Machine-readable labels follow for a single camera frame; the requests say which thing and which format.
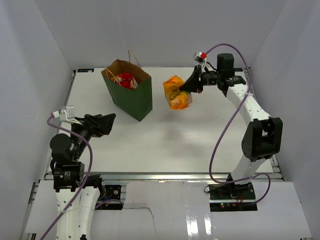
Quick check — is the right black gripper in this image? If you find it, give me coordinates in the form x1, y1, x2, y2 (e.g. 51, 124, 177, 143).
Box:
180, 64, 223, 94

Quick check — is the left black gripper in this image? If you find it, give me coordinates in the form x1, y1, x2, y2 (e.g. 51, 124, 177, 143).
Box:
67, 112, 115, 160

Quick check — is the orange snack bag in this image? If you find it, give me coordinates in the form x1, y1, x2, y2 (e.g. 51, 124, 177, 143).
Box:
163, 75, 193, 110

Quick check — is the green brown paper bag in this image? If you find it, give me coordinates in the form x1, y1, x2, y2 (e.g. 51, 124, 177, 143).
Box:
101, 58, 153, 122

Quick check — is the large red snack bag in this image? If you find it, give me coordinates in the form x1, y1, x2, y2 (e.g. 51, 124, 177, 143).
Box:
111, 73, 138, 90

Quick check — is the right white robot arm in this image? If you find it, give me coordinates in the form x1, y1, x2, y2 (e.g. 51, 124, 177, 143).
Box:
180, 52, 283, 200

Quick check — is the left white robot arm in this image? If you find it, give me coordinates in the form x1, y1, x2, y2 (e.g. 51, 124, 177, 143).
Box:
47, 110, 116, 240

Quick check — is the left blue corner label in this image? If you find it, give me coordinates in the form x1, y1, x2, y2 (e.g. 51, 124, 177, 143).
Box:
77, 68, 95, 73

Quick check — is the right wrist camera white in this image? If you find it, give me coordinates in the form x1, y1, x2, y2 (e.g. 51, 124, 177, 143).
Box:
193, 51, 207, 71

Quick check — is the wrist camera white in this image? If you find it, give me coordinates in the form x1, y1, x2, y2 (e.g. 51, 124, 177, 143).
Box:
193, 51, 207, 71
51, 105, 81, 125

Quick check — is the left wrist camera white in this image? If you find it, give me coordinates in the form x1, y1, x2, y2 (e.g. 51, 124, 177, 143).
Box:
51, 105, 81, 125

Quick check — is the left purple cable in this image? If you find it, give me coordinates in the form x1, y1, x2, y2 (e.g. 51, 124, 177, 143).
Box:
39, 113, 124, 240

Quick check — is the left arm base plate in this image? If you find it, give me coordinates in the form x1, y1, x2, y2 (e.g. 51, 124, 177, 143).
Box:
97, 184, 122, 203

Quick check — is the aluminium front rail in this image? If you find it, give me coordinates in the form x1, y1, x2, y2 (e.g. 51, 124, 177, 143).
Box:
44, 172, 283, 182

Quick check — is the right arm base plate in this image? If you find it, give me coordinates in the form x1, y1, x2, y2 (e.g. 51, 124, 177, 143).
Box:
203, 183, 258, 213

